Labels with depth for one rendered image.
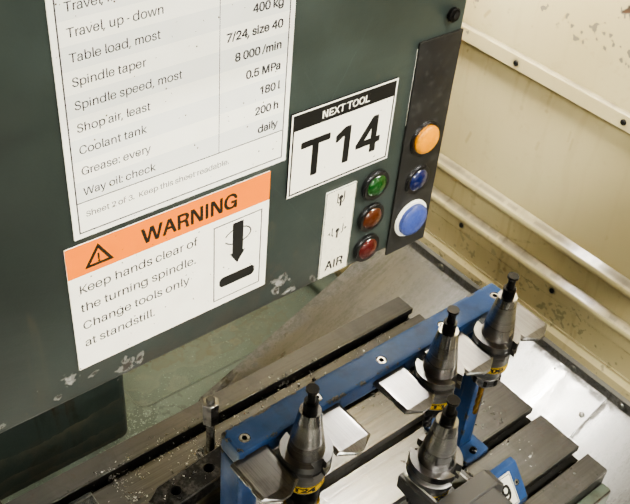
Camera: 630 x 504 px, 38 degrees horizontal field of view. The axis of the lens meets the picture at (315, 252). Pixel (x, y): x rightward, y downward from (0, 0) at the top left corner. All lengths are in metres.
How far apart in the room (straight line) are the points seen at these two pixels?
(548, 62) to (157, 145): 1.08
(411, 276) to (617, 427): 0.51
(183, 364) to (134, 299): 1.42
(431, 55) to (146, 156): 0.24
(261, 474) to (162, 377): 0.98
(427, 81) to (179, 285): 0.24
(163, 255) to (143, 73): 0.14
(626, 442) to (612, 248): 0.35
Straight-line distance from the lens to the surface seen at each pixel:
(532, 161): 1.66
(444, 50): 0.70
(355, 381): 1.16
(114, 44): 0.52
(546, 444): 1.59
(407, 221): 0.77
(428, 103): 0.72
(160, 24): 0.53
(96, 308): 0.61
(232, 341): 2.09
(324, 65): 0.62
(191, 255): 0.63
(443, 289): 1.90
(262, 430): 1.10
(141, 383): 2.01
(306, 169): 0.66
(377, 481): 1.47
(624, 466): 1.72
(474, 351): 1.24
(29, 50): 0.49
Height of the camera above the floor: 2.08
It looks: 40 degrees down
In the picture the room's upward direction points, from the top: 6 degrees clockwise
